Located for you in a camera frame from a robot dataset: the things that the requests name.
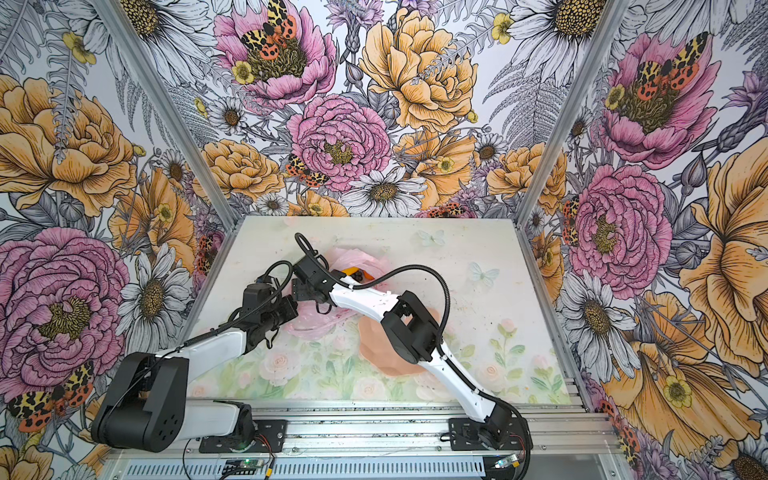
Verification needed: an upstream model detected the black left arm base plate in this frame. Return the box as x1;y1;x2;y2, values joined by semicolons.
198;419;288;454

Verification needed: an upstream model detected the aluminium front rail frame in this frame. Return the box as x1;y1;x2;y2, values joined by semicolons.
101;396;631;479

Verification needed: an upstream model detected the pink round plate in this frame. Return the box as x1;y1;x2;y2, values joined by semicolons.
358;317;425;377

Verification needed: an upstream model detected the pink printed plastic bag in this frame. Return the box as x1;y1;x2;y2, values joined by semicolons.
278;247;394;342

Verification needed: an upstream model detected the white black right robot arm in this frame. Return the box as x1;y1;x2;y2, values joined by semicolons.
293;254;533;453

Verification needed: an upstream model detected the green circuit board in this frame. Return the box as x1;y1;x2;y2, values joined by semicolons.
221;458;270;477

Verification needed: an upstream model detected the aluminium right corner post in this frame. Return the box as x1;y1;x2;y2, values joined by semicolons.
515;0;630;229

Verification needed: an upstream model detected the aluminium left corner post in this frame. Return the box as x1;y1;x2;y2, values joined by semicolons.
94;1;240;232

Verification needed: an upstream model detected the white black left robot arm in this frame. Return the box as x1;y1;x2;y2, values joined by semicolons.
90;281;298;453

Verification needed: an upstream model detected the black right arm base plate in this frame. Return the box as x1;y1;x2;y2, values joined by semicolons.
441;417;528;451

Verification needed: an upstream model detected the aluminium corner post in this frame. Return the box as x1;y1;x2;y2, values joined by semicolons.
94;1;240;232
515;0;630;229

